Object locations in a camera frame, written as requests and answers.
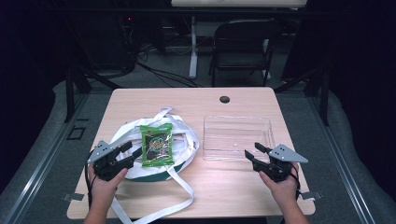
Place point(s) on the black tape square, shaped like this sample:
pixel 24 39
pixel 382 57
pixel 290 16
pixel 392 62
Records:
pixel 76 132

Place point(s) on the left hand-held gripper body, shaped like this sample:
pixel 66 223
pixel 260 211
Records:
pixel 104 161

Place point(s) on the person's right hand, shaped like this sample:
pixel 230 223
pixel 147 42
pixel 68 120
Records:
pixel 285 189

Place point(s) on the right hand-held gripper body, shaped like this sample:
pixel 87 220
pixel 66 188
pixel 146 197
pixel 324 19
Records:
pixel 277 166

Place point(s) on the black metal stand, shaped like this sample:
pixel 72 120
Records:
pixel 320 90
pixel 74 90

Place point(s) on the clear plastic tray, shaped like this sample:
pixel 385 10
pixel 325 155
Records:
pixel 232 137

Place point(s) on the white tote bag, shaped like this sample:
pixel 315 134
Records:
pixel 183 141

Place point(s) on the black folding chair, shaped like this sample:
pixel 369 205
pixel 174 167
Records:
pixel 243 43

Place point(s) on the metal table bracket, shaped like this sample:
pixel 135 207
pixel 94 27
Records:
pixel 74 196
pixel 311 195

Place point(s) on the white desk with leg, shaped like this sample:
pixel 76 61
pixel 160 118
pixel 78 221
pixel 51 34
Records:
pixel 193 46

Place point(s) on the person's left hand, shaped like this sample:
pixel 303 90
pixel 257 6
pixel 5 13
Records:
pixel 102 189

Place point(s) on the aluminium floor rail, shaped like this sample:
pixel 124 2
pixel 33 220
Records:
pixel 40 168
pixel 341 168

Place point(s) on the green snack packet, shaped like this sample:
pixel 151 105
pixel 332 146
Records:
pixel 157 146

